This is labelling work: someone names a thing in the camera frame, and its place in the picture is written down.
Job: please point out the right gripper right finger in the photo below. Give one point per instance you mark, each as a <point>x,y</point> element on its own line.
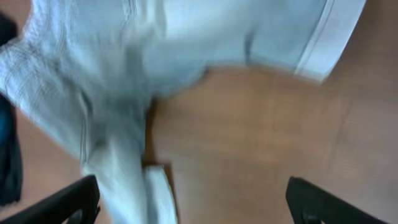
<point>310,204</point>

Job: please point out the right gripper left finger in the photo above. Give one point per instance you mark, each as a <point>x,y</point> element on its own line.
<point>78,203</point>

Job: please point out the light blue denim shorts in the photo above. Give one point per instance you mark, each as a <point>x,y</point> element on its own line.
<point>85,72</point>

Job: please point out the blue shirt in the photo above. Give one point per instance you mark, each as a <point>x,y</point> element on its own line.
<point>11,161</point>

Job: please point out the black garment on left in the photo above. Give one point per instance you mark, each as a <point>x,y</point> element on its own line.
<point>8,30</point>

